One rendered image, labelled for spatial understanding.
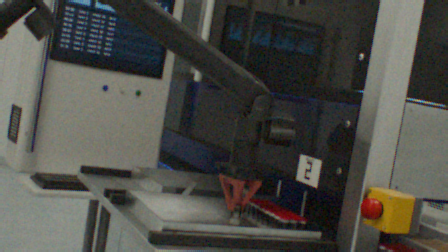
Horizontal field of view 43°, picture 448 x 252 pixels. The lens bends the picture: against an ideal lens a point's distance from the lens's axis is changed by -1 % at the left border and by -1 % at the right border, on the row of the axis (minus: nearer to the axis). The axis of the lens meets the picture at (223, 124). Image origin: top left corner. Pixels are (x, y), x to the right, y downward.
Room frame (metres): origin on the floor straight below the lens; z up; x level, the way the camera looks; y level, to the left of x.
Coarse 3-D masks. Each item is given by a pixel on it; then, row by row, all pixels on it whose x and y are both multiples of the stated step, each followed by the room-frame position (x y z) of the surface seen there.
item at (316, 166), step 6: (306, 156) 1.30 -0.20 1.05; (300, 162) 1.32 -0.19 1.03; (306, 162) 1.30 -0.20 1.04; (312, 162) 1.28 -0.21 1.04; (318, 162) 1.26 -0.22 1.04; (300, 168) 1.32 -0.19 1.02; (306, 168) 1.29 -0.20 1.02; (312, 168) 1.27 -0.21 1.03; (318, 168) 1.25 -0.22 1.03; (300, 174) 1.31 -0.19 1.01; (306, 174) 1.29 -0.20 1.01; (312, 174) 1.27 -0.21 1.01; (318, 174) 1.25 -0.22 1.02; (300, 180) 1.31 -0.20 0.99; (306, 180) 1.29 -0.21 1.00; (312, 180) 1.27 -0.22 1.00
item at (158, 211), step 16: (128, 192) 1.23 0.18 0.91; (144, 192) 1.26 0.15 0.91; (128, 208) 1.21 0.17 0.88; (144, 208) 1.12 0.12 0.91; (160, 208) 1.27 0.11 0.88; (176, 208) 1.29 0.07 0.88; (192, 208) 1.31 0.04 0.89; (208, 208) 1.33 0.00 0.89; (224, 208) 1.34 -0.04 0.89; (144, 224) 1.10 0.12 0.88; (160, 224) 1.02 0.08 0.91; (176, 224) 1.02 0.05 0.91; (192, 224) 1.03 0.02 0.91; (208, 224) 1.05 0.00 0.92; (224, 224) 1.22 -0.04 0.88; (240, 224) 1.25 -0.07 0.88
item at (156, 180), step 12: (144, 168) 1.61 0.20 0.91; (144, 180) 1.49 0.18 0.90; (156, 180) 1.63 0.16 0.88; (168, 180) 1.64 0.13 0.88; (180, 180) 1.66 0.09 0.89; (192, 180) 1.68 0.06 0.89; (204, 180) 1.69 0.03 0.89; (216, 180) 1.71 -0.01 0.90; (168, 192) 1.37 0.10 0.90; (180, 192) 1.39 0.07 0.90; (192, 192) 1.40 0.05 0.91; (204, 192) 1.41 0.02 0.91; (216, 192) 1.43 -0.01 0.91; (276, 204) 1.50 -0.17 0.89
